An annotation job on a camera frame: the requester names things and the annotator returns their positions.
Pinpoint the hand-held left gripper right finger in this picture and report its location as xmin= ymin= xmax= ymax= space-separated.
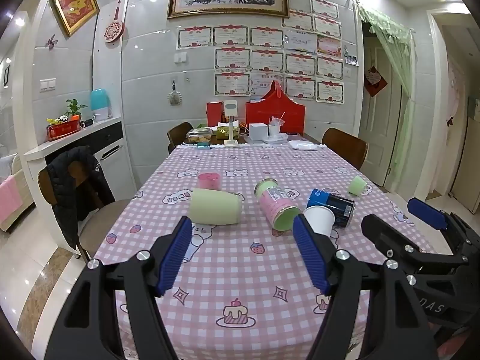
xmin=292 ymin=214 xmax=439 ymax=360

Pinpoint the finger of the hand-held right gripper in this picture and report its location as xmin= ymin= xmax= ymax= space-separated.
xmin=407 ymin=197 xmax=480 ymax=256
xmin=361 ymin=214 xmax=456 ymax=275

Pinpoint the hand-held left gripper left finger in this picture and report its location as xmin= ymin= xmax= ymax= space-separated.
xmin=45 ymin=215 xmax=194 ymax=360

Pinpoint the white paper cup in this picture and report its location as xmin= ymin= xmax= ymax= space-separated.
xmin=303 ymin=205 xmax=335 ymax=238

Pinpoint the small green cup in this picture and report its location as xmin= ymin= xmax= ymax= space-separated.
xmin=347 ymin=175 xmax=368 ymax=196

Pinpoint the large green cup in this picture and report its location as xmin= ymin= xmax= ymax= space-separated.
xmin=187 ymin=188 xmax=244 ymax=226

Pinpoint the pink cup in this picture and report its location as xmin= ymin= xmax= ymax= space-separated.
xmin=197 ymin=172 xmax=222 ymax=191

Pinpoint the white cup with straws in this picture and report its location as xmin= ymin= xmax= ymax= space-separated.
xmin=268 ymin=112 xmax=286 ymax=137

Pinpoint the blue tin can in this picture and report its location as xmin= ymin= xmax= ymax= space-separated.
xmin=306 ymin=188 xmax=356 ymax=229

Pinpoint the pink checked tablecloth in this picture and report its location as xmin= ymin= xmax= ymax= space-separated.
xmin=92 ymin=143 xmax=437 ymax=360

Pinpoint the pink green tin can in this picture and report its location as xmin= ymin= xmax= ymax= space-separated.
xmin=254 ymin=178 xmax=302 ymax=232

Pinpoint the wooden chair with grey seat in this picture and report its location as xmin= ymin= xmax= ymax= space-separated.
xmin=37 ymin=159 xmax=133 ymax=263

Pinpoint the brown wooden chair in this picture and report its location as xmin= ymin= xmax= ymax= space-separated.
xmin=322 ymin=127 xmax=370 ymax=170
xmin=167 ymin=122 xmax=194 ymax=154

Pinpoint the white panel door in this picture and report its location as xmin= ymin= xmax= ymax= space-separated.
xmin=362 ymin=35 xmax=398 ymax=186

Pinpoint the white plastic bag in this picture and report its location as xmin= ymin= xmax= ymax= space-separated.
xmin=287 ymin=139 xmax=319 ymax=151

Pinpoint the black padded jacket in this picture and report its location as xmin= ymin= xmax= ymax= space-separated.
xmin=46 ymin=146 xmax=116 ymax=250

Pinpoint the white sideboard cabinet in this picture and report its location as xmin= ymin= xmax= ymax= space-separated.
xmin=24 ymin=118 xmax=137 ymax=211

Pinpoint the clear food container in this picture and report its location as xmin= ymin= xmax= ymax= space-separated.
xmin=186 ymin=128 xmax=212 ymax=146

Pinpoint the green sheer curtain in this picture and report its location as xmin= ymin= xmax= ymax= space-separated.
xmin=356 ymin=4 xmax=417 ymax=196

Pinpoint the white box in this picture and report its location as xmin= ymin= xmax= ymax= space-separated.
xmin=248 ymin=123 xmax=268 ymax=143

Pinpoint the red door decoration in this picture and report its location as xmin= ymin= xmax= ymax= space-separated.
xmin=364 ymin=66 xmax=387 ymax=98

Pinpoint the red box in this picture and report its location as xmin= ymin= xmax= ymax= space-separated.
xmin=206 ymin=102 xmax=224 ymax=127

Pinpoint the red gift bag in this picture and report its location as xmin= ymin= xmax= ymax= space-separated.
xmin=245 ymin=80 xmax=306 ymax=136

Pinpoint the white desk stand lamp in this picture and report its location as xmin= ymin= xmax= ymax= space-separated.
xmin=224 ymin=100 xmax=241 ymax=147

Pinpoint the red tray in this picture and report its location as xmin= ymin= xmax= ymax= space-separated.
xmin=46 ymin=119 xmax=81 ymax=142

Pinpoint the teal white humidifier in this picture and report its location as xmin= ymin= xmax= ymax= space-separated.
xmin=90 ymin=88 xmax=113 ymax=122

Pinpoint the pink cloth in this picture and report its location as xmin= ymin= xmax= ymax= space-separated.
xmin=0 ymin=176 xmax=23 ymax=224

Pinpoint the small potted plant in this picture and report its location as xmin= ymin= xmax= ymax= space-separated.
xmin=65 ymin=99 xmax=82 ymax=122

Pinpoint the cream sofa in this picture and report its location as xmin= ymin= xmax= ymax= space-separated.
xmin=0 ymin=154 xmax=36 ymax=233

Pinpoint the pink hanging fan ornament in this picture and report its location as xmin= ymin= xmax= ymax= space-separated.
xmin=104 ymin=0 xmax=124 ymax=44

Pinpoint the gold framed red picture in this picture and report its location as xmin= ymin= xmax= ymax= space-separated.
xmin=50 ymin=0 xmax=100 ymax=37

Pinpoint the hanging grey wall ornament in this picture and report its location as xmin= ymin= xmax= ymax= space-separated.
xmin=168 ymin=80 xmax=182 ymax=105

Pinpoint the wall of award certificates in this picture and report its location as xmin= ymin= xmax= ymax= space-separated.
xmin=176 ymin=0 xmax=345 ymax=104

